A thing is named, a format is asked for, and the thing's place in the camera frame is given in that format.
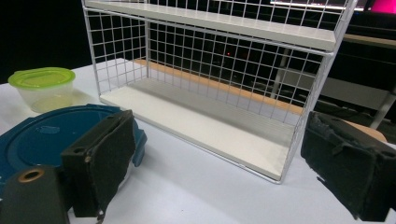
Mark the round container with blue lid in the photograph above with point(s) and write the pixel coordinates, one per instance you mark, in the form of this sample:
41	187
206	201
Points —
37	140

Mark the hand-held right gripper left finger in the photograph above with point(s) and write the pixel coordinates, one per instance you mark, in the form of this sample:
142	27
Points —
102	155

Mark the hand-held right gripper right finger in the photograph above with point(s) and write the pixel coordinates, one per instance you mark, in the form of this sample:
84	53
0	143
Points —
351	168

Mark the white metal desk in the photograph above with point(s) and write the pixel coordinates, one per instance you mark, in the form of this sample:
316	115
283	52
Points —
351	90

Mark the small container with green lid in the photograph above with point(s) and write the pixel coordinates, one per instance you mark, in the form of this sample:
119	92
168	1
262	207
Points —
40	79

